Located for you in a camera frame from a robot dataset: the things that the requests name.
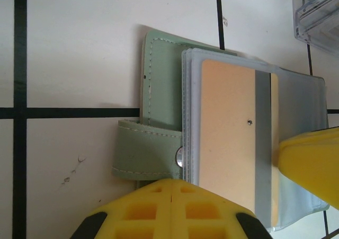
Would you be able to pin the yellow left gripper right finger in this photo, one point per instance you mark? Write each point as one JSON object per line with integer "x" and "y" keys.
{"x": 206, "y": 215}

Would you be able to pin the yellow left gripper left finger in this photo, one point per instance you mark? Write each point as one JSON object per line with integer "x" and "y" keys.
{"x": 137, "y": 212}

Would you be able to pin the orange card with grey stripe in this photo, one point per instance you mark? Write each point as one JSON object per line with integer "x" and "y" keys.
{"x": 225, "y": 117}

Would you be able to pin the sage green card holder wallet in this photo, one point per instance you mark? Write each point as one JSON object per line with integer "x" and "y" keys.
{"x": 161, "y": 90}

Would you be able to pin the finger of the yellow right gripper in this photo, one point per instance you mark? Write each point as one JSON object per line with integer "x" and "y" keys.
{"x": 312, "y": 164}

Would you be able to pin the clear acrylic card stand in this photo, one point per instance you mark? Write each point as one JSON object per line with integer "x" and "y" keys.
{"x": 317, "y": 16}

